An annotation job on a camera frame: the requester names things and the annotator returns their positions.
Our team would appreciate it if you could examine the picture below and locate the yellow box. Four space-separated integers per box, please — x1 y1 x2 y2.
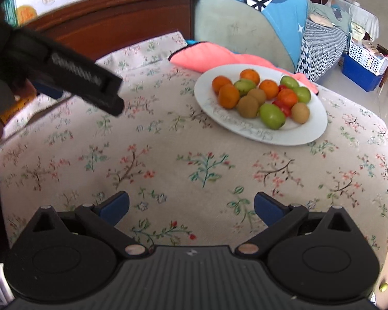
0 94 38 125

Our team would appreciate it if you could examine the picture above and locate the pale green sofa cushion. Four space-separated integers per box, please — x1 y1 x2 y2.
194 0 298 72

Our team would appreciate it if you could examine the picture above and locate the brown wooden headboard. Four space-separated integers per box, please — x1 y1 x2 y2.
26 0 202 62

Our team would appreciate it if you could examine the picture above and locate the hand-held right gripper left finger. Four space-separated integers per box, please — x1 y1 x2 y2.
32 191 156 259

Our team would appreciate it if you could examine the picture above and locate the beige cushion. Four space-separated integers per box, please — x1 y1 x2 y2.
310 13 333 26

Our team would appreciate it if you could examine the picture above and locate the blue plastic bin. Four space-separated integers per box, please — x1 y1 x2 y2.
342 53 384 92

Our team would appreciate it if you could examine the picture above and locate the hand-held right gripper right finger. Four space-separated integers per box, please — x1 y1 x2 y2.
234 191 356 259

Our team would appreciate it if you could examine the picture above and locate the pink towel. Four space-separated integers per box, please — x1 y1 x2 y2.
169 41 319 96

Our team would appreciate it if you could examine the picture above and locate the blue cartoon pillow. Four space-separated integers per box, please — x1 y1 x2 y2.
170 0 309 68

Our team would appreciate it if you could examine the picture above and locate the white cloth covered table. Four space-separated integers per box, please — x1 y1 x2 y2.
349 3 379 42

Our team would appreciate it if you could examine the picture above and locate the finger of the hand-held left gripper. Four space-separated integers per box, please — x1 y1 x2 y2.
34 81 72 100
11 28 125 117

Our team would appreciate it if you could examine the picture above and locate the houndstooth sofa cover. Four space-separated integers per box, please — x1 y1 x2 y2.
296 18 350 83

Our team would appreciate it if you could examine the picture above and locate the white plate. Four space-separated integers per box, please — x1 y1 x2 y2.
194 64 328 146

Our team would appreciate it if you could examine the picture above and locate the white plastic basket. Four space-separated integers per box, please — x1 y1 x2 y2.
347 40 388 76

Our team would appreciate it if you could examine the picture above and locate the pale green pillow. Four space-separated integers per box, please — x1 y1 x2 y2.
307 2 353 34

